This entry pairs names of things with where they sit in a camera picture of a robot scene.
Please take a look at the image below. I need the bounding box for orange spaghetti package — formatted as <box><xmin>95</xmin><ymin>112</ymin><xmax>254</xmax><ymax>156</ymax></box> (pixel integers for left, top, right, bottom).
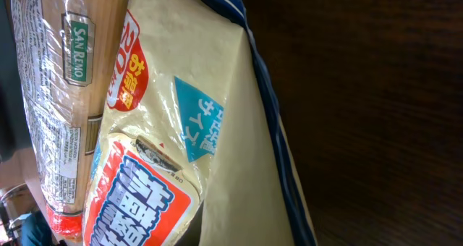
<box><xmin>10</xmin><ymin>0</ymin><xmax>128</xmax><ymax>242</ymax></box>

